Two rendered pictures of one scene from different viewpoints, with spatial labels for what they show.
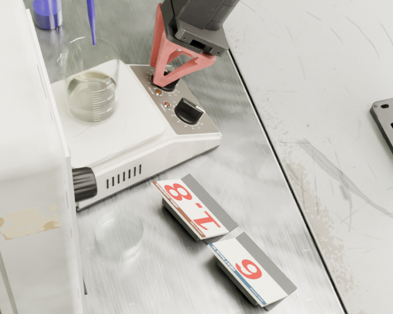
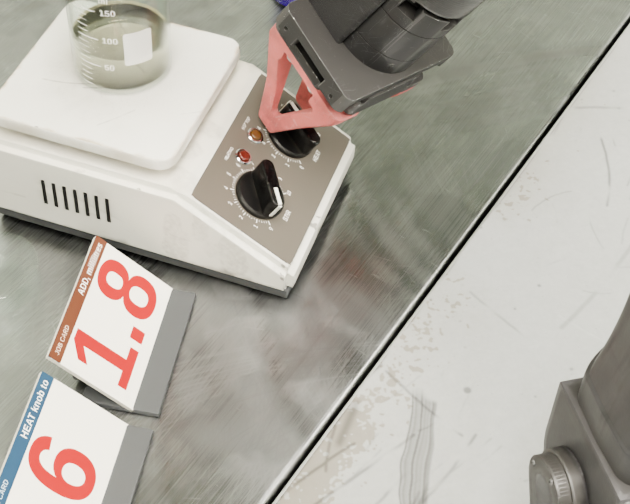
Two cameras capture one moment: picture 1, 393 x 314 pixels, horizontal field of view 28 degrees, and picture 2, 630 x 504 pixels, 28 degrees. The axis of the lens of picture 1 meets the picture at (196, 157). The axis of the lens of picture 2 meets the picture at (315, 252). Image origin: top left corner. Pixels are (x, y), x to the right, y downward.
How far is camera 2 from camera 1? 0.55 m
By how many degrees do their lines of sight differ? 33
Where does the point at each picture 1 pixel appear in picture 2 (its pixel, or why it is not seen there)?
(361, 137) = not seen: hidden behind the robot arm
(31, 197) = not seen: outside the picture
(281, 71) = (534, 287)
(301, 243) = not seen: outside the picture
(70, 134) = (44, 73)
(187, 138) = (210, 219)
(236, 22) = (558, 176)
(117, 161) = (66, 157)
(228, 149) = (297, 314)
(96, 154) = (36, 116)
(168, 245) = (37, 350)
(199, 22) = (334, 23)
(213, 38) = (341, 66)
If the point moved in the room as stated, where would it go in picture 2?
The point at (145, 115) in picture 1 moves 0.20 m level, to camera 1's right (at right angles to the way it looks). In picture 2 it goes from (165, 125) to (359, 361)
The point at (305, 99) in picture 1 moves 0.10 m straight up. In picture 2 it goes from (519, 354) to (551, 242)
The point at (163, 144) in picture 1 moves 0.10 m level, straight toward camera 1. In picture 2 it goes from (156, 190) to (1, 266)
